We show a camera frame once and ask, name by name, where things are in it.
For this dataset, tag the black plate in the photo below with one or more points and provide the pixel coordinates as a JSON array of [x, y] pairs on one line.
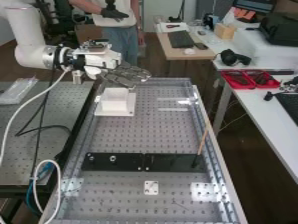
[[127, 162]]

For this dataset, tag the small white square plate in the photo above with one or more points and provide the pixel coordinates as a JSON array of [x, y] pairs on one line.
[[150, 188]]

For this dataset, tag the clear box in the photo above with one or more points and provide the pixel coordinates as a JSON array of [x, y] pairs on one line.
[[167, 133]]

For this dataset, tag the flat clear plastic case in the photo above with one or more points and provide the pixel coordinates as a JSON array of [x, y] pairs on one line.
[[17, 90]]

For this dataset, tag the person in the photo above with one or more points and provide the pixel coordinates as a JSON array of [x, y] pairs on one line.
[[119, 40]]

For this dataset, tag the black bag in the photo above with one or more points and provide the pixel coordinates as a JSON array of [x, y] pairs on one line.
[[279, 30]]

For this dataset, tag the small white box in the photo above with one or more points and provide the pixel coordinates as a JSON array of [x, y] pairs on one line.
[[113, 103]]

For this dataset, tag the thin stick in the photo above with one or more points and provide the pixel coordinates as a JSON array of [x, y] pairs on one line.
[[202, 141]]

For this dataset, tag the wooden desk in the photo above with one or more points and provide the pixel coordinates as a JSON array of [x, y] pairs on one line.
[[170, 53]]

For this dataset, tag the small black object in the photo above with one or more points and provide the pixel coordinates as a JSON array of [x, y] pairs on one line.
[[267, 96]]

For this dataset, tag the white mouse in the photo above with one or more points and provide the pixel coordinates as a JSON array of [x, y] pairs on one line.
[[189, 51]]

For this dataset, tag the black headphones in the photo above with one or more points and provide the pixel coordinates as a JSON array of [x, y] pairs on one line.
[[230, 57]]

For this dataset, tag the black phone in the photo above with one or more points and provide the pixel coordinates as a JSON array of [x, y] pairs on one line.
[[201, 46]]

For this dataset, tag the small tan cardboard box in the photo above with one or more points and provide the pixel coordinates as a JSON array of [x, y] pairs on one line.
[[225, 31]]

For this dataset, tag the red tray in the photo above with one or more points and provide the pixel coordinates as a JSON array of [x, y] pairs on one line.
[[237, 80], [264, 78]]

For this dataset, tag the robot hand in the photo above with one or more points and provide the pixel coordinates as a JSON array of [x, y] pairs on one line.
[[100, 60]]

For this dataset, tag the computer monitor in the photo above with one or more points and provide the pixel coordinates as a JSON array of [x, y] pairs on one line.
[[254, 5]]

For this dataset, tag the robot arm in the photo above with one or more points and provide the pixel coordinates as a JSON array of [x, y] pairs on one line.
[[26, 30]]

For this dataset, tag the long white desk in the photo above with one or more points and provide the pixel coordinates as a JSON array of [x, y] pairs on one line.
[[266, 126]]

